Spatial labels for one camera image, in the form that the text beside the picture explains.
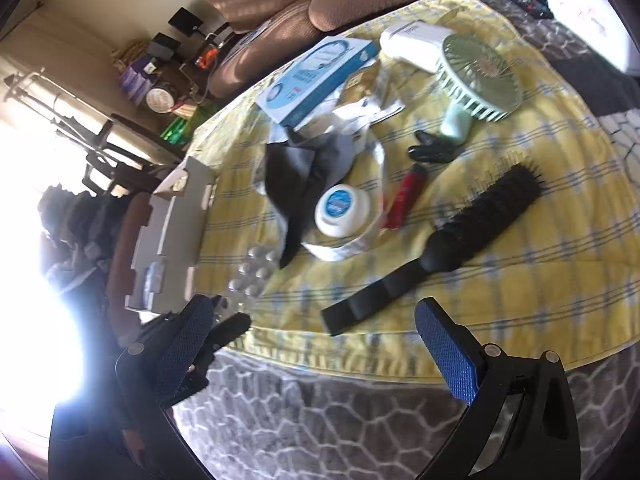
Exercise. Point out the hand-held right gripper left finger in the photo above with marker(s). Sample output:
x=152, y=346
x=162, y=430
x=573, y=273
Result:
x=184, y=345

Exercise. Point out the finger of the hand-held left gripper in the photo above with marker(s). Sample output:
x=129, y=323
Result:
x=232, y=327

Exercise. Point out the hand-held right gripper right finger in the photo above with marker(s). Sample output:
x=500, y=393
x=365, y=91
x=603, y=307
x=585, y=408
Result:
x=447, y=350

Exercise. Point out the silver pill blister pack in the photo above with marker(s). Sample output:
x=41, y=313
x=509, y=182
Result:
x=250, y=275

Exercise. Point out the black hairbrush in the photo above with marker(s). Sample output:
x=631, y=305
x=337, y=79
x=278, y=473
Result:
x=450, y=250

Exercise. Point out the white cardboard box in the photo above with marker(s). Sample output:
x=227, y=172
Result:
x=175, y=230

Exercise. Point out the black cloth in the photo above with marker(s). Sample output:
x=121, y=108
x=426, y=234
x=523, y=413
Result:
x=295, y=180

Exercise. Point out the yellow plaid cloth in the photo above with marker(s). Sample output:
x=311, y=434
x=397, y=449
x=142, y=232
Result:
x=525, y=285

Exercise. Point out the brown armchair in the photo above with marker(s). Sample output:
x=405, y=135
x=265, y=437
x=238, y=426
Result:
x=127, y=240

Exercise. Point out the pile of clothes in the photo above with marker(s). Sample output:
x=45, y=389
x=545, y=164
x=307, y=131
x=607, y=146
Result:
x=80, y=225

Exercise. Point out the red lipstick tube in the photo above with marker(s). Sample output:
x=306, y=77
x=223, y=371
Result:
x=405, y=195

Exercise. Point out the white round jar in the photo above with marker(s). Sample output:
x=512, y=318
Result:
x=342, y=210

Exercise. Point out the black chair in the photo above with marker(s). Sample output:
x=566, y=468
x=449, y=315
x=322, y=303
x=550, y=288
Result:
x=107, y=160

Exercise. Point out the black hair clip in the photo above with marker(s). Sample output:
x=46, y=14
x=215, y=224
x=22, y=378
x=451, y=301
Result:
x=435, y=150

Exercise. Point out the green bag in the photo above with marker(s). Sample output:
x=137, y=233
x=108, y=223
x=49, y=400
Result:
x=177, y=132

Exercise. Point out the round white tin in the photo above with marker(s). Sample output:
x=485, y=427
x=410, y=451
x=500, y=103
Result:
x=160, y=100

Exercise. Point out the white tote bag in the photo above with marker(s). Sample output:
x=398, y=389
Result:
x=365, y=115

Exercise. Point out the blue and white flat box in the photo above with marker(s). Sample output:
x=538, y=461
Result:
x=315, y=80

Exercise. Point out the purple boxes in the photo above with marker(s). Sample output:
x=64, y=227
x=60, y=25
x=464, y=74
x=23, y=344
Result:
x=137, y=80

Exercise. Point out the green handheld fan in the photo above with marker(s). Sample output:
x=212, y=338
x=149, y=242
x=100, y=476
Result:
x=475, y=75

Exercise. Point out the gold packet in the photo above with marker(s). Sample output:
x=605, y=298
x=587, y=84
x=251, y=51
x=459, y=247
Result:
x=361, y=80

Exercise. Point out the blue and white paper envelope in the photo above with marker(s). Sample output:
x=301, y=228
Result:
x=245, y=42

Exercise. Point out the black speaker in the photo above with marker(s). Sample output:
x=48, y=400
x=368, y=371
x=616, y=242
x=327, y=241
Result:
x=186, y=22
x=162, y=46

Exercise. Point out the brown sofa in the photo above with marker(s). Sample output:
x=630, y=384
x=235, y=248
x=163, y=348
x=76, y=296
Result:
x=280, y=35

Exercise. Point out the metal clothes rack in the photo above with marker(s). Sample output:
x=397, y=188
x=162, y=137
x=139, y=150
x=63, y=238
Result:
x=30, y=90

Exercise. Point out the white lint remover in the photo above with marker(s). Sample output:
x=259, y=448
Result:
x=410, y=45

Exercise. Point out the black remote controls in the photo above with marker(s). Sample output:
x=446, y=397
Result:
x=530, y=2

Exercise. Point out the large white box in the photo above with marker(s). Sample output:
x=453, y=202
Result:
x=590, y=10

